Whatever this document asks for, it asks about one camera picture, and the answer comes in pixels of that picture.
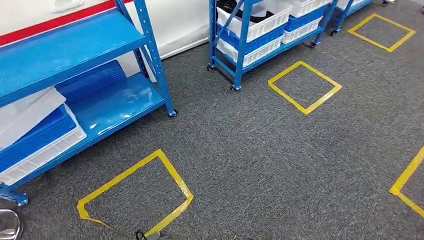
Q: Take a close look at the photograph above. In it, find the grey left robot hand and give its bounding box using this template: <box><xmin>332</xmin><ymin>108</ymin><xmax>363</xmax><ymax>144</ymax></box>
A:
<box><xmin>145</xmin><ymin>233</ymin><xmax>190</xmax><ymax>240</ymax></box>

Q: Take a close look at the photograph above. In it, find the blue plastic crate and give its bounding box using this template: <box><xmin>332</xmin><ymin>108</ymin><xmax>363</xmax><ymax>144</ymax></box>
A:
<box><xmin>0</xmin><ymin>104</ymin><xmax>78</xmax><ymax>173</ymax></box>
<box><xmin>218</xmin><ymin>23</ymin><xmax>286</xmax><ymax>56</ymax></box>

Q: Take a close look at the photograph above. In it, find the black parts pile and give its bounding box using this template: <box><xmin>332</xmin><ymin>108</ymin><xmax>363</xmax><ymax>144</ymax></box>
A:
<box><xmin>216</xmin><ymin>0</ymin><xmax>276</xmax><ymax>24</ymax></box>

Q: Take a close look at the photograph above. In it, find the blue folded crate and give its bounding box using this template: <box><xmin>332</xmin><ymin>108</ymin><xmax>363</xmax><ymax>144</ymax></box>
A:
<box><xmin>54</xmin><ymin>60</ymin><xmax>127</xmax><ymax>104</ymax></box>

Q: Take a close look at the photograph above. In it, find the red barrier belt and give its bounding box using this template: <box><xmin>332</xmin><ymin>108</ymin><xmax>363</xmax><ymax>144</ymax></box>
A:
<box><xmin>0</xmin><ymin>0</ymin><xmax>133</xmax><ymax>47</ymax></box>

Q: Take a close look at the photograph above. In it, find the chrome stanchion post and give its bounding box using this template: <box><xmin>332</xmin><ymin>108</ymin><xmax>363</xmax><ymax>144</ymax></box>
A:
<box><xmin>0</xmin><ymin>209</ymin><xmax>23</xmax><ymax>240</ymax></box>

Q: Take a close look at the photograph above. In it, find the white vehicle body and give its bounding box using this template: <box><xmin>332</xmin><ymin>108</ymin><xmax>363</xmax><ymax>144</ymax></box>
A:
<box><xmin>0</xmin><ymin>0</ymin><xmax>213</xmax><ymax>82</ymax></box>

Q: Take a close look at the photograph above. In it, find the blue metal shelf rack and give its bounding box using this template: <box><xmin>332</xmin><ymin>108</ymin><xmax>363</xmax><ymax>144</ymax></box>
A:
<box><xmin>206</xmin><ymin>0</ymin><xmax>339</xmax><ymax>93</ymax></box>
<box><xmin>0</xmin><ymin>0</ymin><xmax>179</xmax><ymax>207</ymax></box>
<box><xmin>329</xmin><ymin>0</ymin><xmax>375</xmax><ymax>37</ymax></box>

